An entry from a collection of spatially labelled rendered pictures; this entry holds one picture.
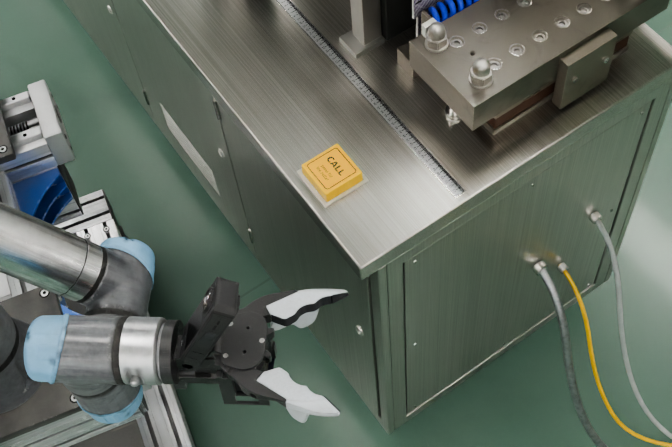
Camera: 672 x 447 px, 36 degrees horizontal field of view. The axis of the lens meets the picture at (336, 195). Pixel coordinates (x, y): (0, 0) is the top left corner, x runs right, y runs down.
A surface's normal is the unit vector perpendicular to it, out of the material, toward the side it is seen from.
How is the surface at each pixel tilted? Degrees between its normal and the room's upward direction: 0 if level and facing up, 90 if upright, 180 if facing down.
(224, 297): 30
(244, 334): 8
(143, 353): 25
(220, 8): 0
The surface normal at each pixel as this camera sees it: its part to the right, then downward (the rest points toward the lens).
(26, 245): 0.60, 0.07
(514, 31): -0.07, -0.52
